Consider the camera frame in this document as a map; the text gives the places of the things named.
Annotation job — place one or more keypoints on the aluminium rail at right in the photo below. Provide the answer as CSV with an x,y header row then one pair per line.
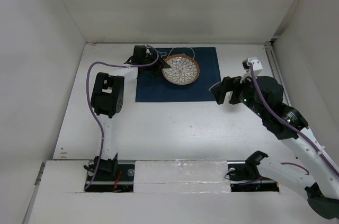
x,y
275,68

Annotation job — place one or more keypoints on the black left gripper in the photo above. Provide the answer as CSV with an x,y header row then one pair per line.
x,y
161,64

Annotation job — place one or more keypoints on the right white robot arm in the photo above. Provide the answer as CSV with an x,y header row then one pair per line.
x,y
319,185

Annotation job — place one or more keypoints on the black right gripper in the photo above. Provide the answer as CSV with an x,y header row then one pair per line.
x,y
228,84

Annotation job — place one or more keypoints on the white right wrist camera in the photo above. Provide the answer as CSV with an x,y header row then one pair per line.
x,y
252,66

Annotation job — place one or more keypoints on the dark blue printed cloth napkin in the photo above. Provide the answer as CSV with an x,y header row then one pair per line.
x,y
152,88

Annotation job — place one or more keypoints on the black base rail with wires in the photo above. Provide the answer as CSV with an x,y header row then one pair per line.
x,y
172,176

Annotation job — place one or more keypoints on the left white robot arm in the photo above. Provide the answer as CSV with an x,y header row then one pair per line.
x,y
106,100

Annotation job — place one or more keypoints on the floral plate with orange rim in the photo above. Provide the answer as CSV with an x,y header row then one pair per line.
x,y
183,70

